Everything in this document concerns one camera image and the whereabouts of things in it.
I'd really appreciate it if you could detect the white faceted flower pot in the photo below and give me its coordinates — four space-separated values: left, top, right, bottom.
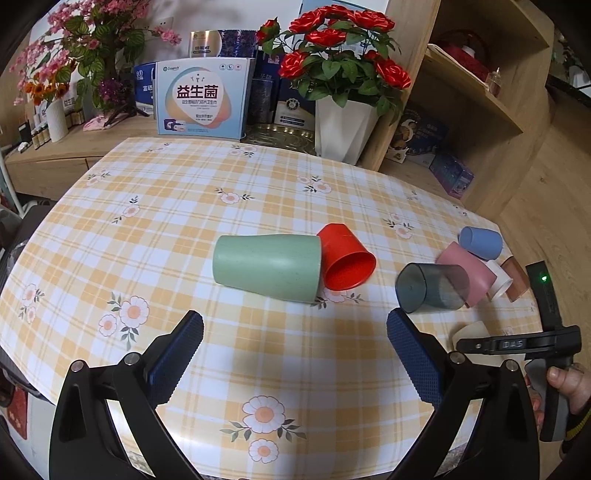
315 97 378 165

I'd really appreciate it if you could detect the white plastic cup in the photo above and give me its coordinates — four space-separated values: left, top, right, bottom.
486 260 513 301

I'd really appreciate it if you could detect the person's right hand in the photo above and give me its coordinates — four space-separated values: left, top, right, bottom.
546 363 590 459

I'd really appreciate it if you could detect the blue box behind flowers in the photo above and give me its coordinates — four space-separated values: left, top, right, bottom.
133 62 155 116

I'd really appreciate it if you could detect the small purple box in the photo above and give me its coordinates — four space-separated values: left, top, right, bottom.
430 154 474 199

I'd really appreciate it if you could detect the red plastic cup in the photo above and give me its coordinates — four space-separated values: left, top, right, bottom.
317 223 377 291

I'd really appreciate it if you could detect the wooden shelf unit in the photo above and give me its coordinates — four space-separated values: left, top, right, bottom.
377 1 554 221

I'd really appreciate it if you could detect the pink plastic cup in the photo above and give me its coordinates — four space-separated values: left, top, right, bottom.
436 242 497 308

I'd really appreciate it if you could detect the light blue tall box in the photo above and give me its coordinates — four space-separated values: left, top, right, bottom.
300 0 389 14

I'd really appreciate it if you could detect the small glass perfume bottle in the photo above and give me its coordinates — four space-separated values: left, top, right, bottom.
485 67 502 98

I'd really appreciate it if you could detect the dark blue patterned box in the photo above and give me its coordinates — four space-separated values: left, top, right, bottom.
218 30 259 58

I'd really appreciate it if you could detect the beige plastic cup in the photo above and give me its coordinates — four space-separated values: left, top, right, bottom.
452 321 490 350

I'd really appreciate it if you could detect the dark illustrated gift box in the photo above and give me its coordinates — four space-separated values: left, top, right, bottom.
385 103 449 168

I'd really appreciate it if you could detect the red rose bouquet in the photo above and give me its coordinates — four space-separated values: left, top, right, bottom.
256 5 412 116

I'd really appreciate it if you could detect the probiotic product box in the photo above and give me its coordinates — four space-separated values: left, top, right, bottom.
153 57 256 140

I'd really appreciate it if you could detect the silver gift box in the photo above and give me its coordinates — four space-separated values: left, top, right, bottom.
188 30 222 58

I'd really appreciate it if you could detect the green plastic cup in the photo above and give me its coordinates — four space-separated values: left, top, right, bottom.
212 234 322 304

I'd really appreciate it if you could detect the yellow plaid floral tablecloth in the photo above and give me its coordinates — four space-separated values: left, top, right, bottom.
0 136 544 480

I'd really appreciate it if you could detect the brown transparent plastic cup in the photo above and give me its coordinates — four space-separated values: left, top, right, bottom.
501 256 530 303

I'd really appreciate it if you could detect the pink cherry blossom arrangement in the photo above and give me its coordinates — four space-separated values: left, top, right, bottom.
10 0 181 114

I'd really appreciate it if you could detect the white slim vase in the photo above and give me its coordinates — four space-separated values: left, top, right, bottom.
45 99 68 143

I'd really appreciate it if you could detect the wooden low cabinet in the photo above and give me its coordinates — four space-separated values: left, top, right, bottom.
5 116 156 201

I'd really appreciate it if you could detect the blue plastic cup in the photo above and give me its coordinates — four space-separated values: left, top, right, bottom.
458 226 504 261

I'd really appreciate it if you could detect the gold foil tray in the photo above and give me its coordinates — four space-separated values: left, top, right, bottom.
242 124 315 155

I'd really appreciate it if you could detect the red gift basket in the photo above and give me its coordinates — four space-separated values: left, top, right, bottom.
435 29 490 82

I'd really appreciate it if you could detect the dark transparent plastic cup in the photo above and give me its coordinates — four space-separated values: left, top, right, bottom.
394 263 470 314

